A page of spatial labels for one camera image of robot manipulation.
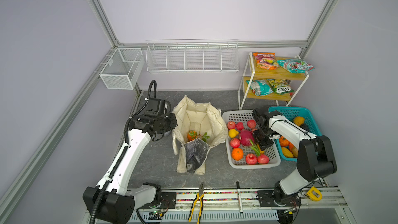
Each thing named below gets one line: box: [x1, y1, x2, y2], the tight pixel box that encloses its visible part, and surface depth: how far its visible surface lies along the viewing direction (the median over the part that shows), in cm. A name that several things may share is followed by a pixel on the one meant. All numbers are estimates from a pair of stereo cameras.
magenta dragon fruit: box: [238, 129, 261, 157], surface depth 86 cm
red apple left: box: [230, 137, 241, 149], surface depth 89 cm
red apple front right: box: [257, 154, 269, 165], surface depth 82 cm
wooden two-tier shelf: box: [237, 51, 310, 110], surface depth 88 cm
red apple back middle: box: [235, 121, 245, 131], surface depth 97 cm
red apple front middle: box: [245, 152, 258, 165], surface depth 83 cm
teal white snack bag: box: [245, 79, 274, 96], surface depth 98 cm
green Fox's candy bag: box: [266, 78, 296, 94], surface depth 99 cm
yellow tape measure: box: [306, 185, 323, 202], surface depth 75 cm
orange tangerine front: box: [231, 147, 245, 161], surface depth 85 cm
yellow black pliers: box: [187, 181, 205, 224], surface depth 74 cm
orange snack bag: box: [252, 51, 280, 70], surface depth 88 cm
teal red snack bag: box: [276, 58, 315, 74], surface depth 82 cm
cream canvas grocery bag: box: [171, 94, 229, 175], surface depth 83 cm
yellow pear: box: [228, 128, 239, 138], surface depth 93 cm
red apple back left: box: [226, 120, 236, 130], surface depth 98 cm
